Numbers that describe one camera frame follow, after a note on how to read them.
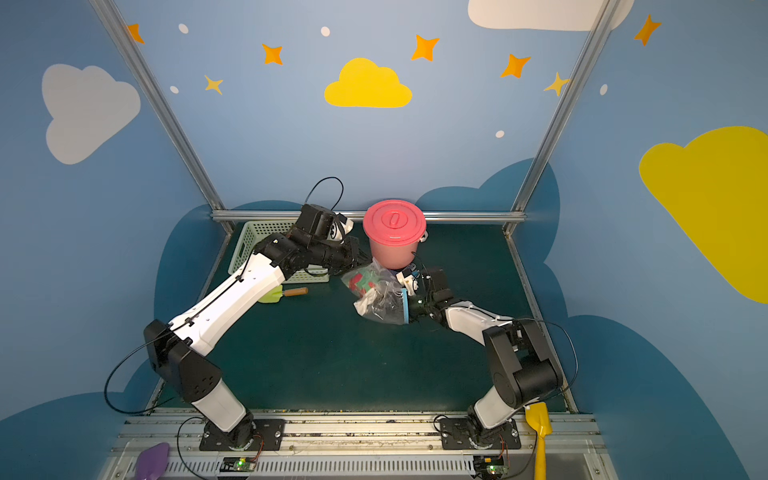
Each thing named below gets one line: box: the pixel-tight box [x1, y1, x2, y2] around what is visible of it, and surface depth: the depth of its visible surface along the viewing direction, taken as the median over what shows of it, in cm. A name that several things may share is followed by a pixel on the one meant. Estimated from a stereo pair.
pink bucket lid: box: [363, 199, 427, 247], surface depth 100 cm
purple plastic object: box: [135, 442, 170, 480], surface depth 72 cm
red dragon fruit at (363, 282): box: [348, 270, 379, 296], surface depth 82 cm
